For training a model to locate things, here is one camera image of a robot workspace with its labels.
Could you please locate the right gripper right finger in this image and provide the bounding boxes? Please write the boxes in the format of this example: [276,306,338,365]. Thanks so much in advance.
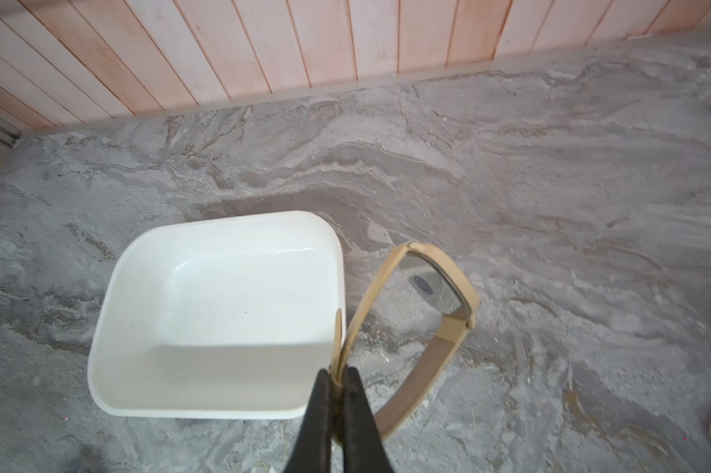
[340,368,394,473]

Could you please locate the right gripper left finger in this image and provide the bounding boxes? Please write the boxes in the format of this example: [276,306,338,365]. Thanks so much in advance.
[284,370,335,473]

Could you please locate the beige band watch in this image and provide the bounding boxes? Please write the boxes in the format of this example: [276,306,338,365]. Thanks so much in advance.
[329,242,480,441]

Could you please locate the white plastic storage box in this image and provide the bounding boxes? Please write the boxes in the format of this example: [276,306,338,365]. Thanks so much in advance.
[87,211,345,420]

